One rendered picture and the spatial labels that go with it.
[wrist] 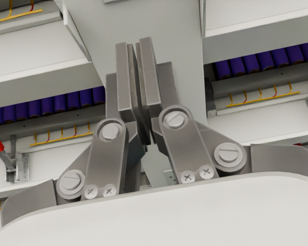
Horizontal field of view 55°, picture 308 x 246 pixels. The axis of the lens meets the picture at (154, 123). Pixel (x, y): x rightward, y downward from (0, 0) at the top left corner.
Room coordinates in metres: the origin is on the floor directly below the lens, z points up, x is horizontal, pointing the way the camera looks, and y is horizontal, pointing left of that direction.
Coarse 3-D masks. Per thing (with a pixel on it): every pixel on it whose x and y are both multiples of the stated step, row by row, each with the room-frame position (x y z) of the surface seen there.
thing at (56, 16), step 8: (40, 16) 0.26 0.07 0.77; (48, 16) 0.25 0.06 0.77; (56, 16) 0.25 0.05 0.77; (0, 24) 0.26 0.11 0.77; (8, 24) 0.26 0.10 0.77; (16, 24) 0.26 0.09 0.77; (24, 24) 0.25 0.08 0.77; (32, 24) 0.25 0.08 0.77; (40, 24) 0.25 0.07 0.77; (0, 32) 0.26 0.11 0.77
